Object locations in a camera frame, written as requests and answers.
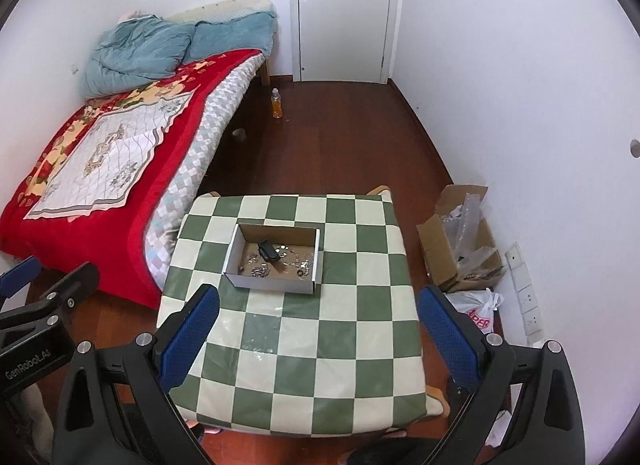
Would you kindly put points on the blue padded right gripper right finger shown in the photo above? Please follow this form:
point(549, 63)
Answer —
point(455, 336)

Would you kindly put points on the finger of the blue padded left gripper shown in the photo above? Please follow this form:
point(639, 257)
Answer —
point(12, 281)
point(49, 316)

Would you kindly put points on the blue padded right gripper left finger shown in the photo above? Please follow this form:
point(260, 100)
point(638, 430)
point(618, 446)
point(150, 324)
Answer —
point(181, 336)

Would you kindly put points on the black wristband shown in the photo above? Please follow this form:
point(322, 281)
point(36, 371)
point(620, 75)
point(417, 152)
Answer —
point(268, 252)

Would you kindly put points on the open cardboard jewelry box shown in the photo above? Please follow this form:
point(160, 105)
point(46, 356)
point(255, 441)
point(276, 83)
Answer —
point(297, 271)

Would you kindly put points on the white red plastic bag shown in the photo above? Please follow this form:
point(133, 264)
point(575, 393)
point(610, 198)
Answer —
point(479, 306)

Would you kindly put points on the white power strip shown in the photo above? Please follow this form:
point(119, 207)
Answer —
point(526, 296)

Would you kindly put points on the brown cardboard box on floor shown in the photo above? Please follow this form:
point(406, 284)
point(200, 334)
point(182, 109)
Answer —
point(436, 250)

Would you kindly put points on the red patterned bedspread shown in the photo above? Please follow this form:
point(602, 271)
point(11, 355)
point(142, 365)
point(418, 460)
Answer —
point(114, 183)

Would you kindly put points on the green white checkered tablecloth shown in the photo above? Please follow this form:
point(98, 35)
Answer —
point(295, 314)

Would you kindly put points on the clear bubble wrap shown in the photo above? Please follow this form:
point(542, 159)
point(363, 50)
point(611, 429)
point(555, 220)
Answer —
point(461, 226)

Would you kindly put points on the small cup under bed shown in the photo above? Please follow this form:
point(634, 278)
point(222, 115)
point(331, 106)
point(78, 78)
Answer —
point(239, 134)

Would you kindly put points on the orange drink bottle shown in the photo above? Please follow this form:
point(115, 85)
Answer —
point(276, 103)

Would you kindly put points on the teal blue duvet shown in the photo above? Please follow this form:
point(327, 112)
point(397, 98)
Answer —
point(148, 48)

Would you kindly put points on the white door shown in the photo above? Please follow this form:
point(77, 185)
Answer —
point(344, 40)

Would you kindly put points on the wall hole cover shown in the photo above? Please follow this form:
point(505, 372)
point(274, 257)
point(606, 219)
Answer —
point(634, 148)

